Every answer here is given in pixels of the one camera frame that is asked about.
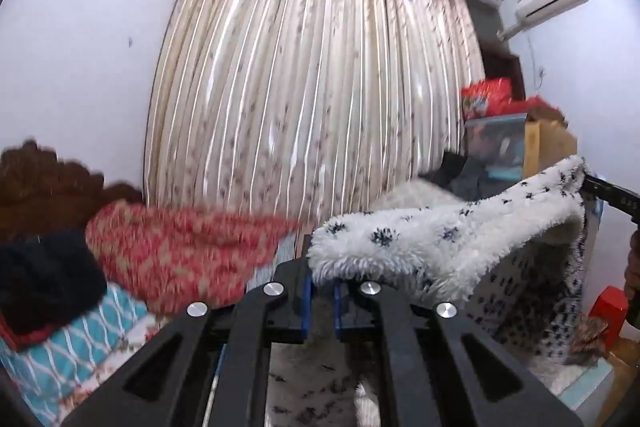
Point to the clear plastic storage box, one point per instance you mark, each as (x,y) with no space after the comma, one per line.
(495,144)

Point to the dark brown wardrobe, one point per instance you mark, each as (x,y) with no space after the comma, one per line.
(497,52)

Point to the black cloth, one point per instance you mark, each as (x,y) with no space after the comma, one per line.
(45,282)

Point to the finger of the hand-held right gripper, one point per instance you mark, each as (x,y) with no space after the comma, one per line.
(612,194)

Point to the white spotted fleece garment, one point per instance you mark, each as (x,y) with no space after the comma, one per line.
(425,247)

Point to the carved wooden headboard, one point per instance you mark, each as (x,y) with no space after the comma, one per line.
(45,192)

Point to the red snack bag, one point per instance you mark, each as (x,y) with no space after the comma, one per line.
(485,98)

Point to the cardboard box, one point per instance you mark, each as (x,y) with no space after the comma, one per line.
(550,147)

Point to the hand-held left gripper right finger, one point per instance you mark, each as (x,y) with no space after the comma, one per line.
(338,312)

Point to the person's right hand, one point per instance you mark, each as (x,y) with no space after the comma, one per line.
(634,277)

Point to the red plastic stool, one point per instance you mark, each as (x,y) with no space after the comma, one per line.
(607,314)

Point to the teal patterned bed sheet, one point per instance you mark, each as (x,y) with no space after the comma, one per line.
(65,357)

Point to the grey fluffy blanket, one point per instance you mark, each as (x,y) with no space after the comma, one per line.
(420,194)

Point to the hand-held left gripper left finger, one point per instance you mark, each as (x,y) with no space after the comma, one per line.
(305,309)

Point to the striped floral curtain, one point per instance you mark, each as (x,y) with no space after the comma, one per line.
(310,82)

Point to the red patterned blanket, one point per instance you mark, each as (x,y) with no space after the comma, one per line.
(185,247)

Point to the dark clothes pile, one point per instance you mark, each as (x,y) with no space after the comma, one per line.
(465,179)

